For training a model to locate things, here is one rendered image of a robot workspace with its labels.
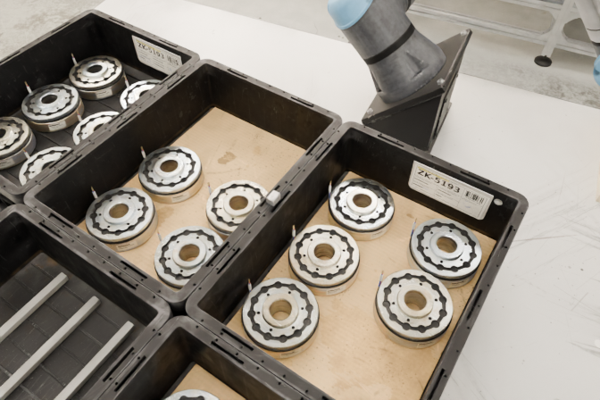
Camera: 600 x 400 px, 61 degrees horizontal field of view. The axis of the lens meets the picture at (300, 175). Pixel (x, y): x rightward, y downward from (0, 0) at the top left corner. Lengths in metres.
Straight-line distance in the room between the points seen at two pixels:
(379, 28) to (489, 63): 1.70
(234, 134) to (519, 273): 0.56
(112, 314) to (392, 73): 0.64
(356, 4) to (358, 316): 0.55
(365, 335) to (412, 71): 0.52
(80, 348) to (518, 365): 0.64
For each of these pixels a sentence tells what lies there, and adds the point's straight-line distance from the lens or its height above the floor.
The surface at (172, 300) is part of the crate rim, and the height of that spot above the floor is 0.93.
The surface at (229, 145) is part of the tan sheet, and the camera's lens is 0.94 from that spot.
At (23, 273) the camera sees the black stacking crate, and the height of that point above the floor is 0.83.
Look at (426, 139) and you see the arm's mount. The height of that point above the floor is 0.77.
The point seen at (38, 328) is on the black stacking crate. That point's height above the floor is 0.83.
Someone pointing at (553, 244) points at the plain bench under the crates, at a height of 0.70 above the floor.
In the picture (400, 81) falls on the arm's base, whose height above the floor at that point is 0.87.
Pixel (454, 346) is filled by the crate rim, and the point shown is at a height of 0.93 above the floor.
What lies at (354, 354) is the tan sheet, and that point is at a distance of 0.72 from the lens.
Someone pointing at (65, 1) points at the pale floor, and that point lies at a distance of 3.23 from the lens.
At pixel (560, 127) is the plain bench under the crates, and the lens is 1.29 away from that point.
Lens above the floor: 1.49
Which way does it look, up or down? 49 degrees down
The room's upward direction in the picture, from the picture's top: straight up
